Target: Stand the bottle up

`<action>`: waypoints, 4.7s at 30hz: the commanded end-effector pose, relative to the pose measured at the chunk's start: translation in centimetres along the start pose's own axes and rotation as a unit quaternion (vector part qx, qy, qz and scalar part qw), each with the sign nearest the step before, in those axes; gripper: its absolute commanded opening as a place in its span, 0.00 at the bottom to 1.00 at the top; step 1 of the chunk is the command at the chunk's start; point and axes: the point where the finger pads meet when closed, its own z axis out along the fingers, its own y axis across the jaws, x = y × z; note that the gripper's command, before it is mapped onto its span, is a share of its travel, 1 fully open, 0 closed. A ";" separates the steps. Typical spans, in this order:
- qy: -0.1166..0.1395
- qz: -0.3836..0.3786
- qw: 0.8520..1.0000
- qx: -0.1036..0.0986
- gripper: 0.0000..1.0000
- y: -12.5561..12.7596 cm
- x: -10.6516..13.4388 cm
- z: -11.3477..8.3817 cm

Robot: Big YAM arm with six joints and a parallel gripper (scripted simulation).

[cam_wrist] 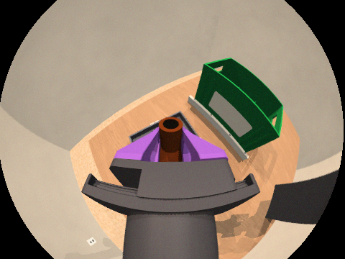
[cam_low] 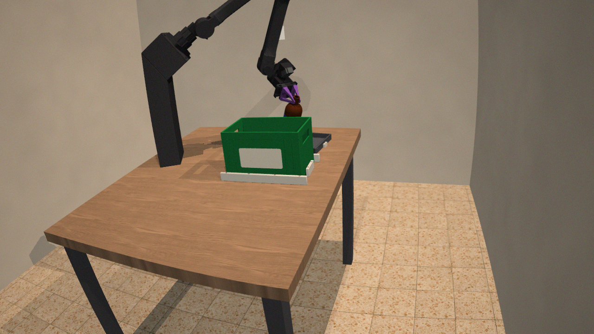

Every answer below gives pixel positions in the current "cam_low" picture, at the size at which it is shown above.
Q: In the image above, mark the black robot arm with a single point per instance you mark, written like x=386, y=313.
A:
x=204, y=28

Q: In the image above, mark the brown bottle with blue label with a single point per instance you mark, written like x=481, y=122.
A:
x=293, y=110

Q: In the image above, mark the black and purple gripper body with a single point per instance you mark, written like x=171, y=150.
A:
x=279, y=87

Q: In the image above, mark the green plastic crate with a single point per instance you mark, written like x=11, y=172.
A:
x=268, y=145

